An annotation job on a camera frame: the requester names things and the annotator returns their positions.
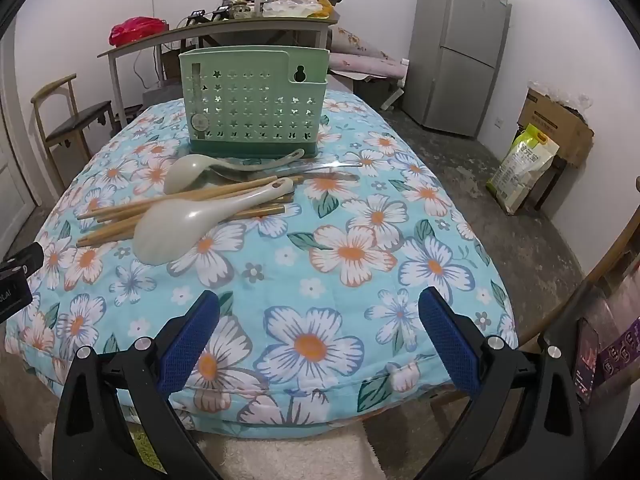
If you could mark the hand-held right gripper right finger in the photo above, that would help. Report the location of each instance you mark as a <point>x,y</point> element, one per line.
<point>450,340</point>

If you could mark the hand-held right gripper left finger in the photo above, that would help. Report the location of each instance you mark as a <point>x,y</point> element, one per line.
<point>192,340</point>

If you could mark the beige plastic rice spoon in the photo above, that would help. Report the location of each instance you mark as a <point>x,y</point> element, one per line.
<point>170,232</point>

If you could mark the pile of wooden chopsticks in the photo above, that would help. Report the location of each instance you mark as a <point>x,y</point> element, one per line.
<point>115,209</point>

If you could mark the beige plastic soup spoon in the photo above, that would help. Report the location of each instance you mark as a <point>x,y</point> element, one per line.
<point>190,172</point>

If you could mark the green plastic utensil basket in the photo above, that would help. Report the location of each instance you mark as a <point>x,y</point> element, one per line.
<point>250,146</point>

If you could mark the metal spoon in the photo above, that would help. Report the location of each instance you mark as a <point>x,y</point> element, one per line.
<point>325,166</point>

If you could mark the floral blue blanket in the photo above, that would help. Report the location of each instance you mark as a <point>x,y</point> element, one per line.
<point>350,220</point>

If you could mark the white fluffy rug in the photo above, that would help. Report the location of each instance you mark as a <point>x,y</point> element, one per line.
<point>300,455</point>

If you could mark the purple patterned box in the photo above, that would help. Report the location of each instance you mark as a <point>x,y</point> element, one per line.
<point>617,350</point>

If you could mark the wooden chair dark seat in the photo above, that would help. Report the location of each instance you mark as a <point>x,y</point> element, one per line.
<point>75,127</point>

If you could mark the dark wooden stool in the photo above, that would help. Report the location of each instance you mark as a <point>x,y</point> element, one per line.
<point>550,185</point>

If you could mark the yellow white rice bag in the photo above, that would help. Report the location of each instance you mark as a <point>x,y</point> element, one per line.
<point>525,170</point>

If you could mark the cardboard box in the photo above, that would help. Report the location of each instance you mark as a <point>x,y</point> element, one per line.
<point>560,120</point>

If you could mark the dark bin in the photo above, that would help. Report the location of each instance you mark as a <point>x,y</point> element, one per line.
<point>372,91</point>

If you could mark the red plastic bag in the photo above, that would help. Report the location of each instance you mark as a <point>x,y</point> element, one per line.
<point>137,31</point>

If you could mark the grey refrigerator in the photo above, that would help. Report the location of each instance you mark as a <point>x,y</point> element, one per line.
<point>460,45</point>

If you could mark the rolled floral mat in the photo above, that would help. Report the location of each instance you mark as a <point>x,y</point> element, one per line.
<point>360,42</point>

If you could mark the black electronic device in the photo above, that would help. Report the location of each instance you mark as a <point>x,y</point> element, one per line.
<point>207,15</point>

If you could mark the white plastic bag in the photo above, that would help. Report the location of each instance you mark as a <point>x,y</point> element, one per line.
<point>292,9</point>

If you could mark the yellow plastic bag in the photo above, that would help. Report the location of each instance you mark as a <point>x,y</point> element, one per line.
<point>327,7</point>

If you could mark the curved wooden chair frame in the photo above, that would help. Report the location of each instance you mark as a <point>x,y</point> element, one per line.
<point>612,255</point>

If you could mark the grey metal frame table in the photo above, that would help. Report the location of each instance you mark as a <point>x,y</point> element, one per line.
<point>165,35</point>

